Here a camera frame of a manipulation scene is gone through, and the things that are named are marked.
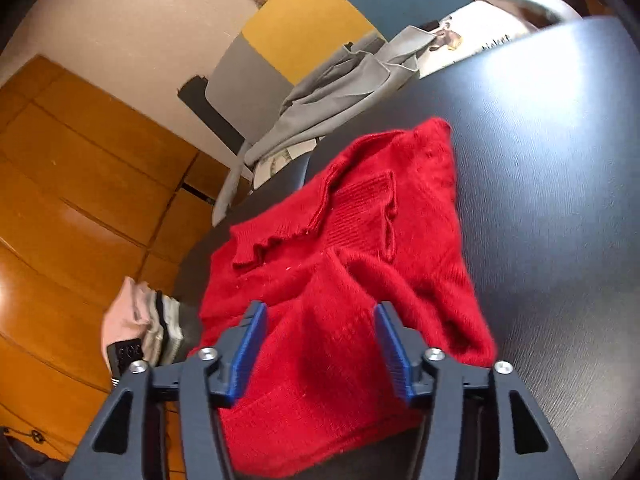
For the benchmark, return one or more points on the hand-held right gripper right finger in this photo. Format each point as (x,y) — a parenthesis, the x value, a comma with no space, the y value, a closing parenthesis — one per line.
(395,355)

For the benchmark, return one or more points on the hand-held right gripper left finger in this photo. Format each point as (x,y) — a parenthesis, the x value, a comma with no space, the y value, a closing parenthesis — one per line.
(247,355)

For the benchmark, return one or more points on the red knitted sweater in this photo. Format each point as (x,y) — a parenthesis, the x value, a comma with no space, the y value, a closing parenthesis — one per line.
(310,300)

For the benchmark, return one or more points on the beige folded garment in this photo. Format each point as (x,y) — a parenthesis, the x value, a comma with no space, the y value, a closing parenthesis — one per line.
(152,332)

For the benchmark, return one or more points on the pink folded garment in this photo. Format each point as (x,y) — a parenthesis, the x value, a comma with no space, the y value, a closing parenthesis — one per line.
(125,315)

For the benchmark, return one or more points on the grey striped folded garment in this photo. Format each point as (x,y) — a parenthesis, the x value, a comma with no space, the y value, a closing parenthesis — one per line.
(175,332)

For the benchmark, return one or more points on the black chair support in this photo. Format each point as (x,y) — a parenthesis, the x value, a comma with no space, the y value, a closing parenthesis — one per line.
(205,110)

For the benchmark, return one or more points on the grey yellow blue panel chair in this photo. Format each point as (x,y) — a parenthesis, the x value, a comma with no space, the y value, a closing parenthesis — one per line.
(300,35)

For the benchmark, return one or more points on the printed picture magazine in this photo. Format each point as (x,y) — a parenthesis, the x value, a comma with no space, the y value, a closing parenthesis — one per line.
(475,35)

